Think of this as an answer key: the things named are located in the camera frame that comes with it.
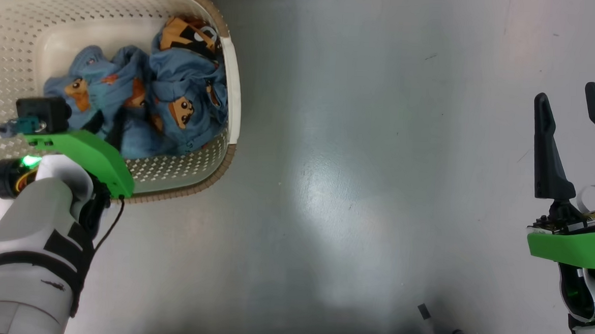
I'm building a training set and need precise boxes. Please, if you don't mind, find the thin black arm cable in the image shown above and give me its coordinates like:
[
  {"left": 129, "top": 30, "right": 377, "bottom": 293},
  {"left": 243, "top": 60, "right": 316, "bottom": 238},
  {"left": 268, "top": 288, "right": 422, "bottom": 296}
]
[{"left": 92, "top": 195, "right": 126, "bottom": 254}]

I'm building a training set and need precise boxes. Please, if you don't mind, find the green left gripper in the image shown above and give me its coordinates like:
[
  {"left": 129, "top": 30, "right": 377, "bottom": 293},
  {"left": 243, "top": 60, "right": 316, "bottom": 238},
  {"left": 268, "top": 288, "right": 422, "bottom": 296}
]
[{"left": 21, "top": 107, "right": 139, "bottom": 200}]

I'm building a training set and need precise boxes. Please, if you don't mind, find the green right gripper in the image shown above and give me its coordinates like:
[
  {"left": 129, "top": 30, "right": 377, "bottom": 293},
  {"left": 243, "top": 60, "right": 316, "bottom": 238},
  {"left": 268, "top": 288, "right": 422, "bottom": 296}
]
[{"left": 526, "top": 79, "right": 595, "bottom": 268}]

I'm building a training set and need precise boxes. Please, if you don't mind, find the cream perforated laundry basket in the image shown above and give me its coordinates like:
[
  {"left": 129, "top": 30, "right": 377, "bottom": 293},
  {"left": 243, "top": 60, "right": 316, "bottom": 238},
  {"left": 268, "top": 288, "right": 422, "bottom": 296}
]
[{"left": 0, "top": 0, "right": 247, "bottom": 209}]

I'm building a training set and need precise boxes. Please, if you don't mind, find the black camera cable teal plug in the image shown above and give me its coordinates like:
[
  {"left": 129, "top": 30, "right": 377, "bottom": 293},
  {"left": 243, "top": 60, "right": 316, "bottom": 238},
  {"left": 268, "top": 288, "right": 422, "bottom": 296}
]
[{"left": 0, "top": 115, "right": 42, "bottom": 140}]

